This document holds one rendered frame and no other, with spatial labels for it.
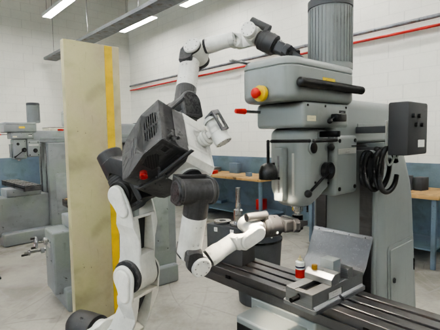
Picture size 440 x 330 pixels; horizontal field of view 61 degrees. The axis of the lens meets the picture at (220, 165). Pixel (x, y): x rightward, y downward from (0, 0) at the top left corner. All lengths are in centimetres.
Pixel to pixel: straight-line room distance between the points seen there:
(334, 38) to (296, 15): 536
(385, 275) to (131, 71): 1021
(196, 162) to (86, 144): 163
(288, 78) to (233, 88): 655
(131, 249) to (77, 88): 155
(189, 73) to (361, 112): 80
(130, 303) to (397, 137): 127
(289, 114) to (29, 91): 926
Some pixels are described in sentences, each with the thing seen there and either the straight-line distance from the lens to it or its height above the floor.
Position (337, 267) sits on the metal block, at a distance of 159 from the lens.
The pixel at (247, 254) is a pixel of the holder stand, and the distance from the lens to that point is 190.
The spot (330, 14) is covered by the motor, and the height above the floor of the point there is 212.
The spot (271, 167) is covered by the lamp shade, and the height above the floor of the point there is 148.
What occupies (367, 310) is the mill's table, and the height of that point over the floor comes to 97.
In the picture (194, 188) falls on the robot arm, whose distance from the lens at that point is 126.
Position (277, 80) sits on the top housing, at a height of 180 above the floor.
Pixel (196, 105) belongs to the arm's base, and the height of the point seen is 173.
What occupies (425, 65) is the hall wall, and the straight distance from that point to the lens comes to 589.
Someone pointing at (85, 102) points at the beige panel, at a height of 187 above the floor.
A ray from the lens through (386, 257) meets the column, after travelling 197.
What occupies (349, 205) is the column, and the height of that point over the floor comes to 125.
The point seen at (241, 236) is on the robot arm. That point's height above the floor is 122.
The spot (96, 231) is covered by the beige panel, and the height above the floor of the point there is 91.
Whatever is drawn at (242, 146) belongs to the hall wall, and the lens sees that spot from 769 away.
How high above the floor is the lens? 160
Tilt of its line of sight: 4 degrees down
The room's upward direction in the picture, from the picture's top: 1 degrees counter-clockwise
